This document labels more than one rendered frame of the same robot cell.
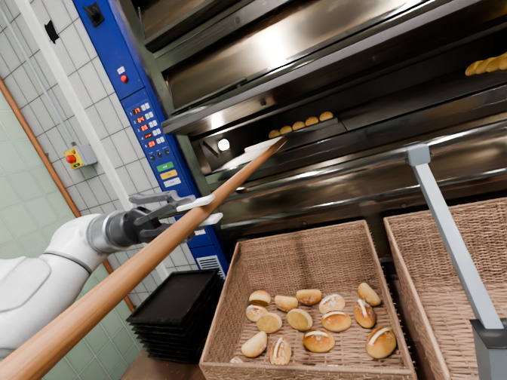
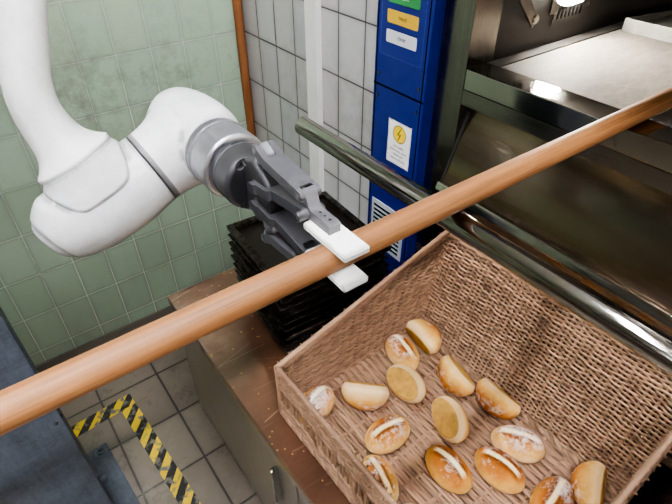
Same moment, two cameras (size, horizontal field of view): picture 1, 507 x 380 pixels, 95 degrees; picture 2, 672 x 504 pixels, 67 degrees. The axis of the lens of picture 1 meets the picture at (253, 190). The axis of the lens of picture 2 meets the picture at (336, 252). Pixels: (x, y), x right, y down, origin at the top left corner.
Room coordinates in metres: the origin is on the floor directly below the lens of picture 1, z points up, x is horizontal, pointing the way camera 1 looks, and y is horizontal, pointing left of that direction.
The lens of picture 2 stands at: (0.08, -0.09, 1.52)
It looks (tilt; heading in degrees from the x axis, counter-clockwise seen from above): 39 degrees down; 31
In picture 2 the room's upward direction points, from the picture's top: straight up
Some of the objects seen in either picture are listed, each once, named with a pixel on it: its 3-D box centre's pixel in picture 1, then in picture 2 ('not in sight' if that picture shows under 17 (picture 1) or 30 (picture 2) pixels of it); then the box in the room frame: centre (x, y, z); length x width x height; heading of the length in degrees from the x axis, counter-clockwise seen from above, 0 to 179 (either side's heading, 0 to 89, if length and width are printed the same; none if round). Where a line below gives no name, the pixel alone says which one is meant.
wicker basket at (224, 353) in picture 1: (299, 300); (463, 402); (0.67, -0.02, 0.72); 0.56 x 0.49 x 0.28; 68
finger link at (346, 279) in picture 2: (203, 220); (335, 265); (0.42, 0.11, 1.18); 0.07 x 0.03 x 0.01; 67
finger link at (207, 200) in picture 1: (195, 203); (335, 236); (0.42, 0.11, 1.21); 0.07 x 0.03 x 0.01; 67
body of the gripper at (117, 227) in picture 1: (139, 225); (257, 184); (0.48, 0.25, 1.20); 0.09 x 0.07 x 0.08; 67
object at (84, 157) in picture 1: (80, 157); not in sight; (1.23, 0.75, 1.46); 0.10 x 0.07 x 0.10; 67
